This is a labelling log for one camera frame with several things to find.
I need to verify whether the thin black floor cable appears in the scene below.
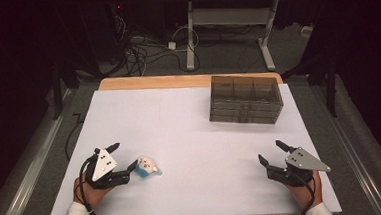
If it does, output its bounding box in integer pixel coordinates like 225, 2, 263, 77
62, 112, 90, 163

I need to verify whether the person's left hand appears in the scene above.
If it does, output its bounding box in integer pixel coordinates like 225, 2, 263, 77
71, 171, 113, 211

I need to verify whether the dark metal stand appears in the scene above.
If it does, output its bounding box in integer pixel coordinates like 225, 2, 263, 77
48, 58, 84, 121
279, 52, 343, 122

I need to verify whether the white metal desk frame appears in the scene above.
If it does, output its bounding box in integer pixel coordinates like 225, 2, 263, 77
171, 0, 328, 78

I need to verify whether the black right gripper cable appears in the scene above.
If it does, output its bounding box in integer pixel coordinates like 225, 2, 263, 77
294, 169, 319, 215

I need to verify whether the bundle of black floor cables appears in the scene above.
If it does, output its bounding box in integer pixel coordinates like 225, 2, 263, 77
111, 6, 204, 79

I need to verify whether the white board table cover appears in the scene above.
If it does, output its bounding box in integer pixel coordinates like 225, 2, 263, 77
40, 76, 343, 215

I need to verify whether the person's right hand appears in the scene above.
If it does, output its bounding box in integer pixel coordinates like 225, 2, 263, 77
284, 169, 324, 213

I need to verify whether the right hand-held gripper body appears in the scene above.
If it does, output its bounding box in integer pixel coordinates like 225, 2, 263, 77
264, 144, 332, 189

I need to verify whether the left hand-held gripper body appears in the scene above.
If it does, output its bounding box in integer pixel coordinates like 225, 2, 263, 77
82, 144, 132, 191

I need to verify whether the transparent grey drawer box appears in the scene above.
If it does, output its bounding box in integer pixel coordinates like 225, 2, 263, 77
206, 71, 286, 129

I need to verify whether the silver metal floor rail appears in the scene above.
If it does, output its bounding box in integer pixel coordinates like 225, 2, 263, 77
310, 79, 381, 215
0, 89, 80, 215

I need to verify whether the white and blue plush toy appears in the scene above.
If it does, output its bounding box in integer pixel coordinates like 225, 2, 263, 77
133, 154, 164, 179

